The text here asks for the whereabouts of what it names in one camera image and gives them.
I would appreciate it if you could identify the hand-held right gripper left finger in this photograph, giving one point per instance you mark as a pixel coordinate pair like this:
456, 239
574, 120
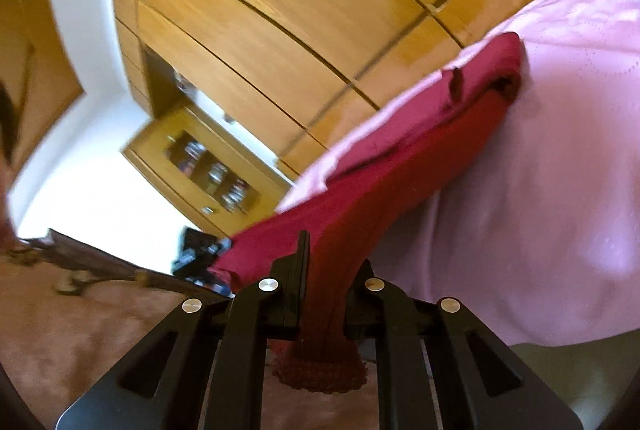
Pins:
300, 290

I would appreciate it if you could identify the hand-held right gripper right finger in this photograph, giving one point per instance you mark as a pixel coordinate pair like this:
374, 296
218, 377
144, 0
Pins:
360, 310

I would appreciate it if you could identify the dark red embroidered shirt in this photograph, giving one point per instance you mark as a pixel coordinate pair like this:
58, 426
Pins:
400, 169

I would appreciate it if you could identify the dark wooden furniture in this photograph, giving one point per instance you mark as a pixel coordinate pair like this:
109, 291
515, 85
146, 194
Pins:
100, 260

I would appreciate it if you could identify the wooden glass-door cabinet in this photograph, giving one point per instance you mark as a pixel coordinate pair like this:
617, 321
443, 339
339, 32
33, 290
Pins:
145, 149

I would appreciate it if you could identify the pink blanket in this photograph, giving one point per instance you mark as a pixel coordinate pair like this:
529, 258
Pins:
525, 210

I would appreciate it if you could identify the wooden door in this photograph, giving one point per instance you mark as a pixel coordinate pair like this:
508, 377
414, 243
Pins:
45, 59

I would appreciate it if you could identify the wooden wardrobe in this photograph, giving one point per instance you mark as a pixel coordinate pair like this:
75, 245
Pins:
300, 9

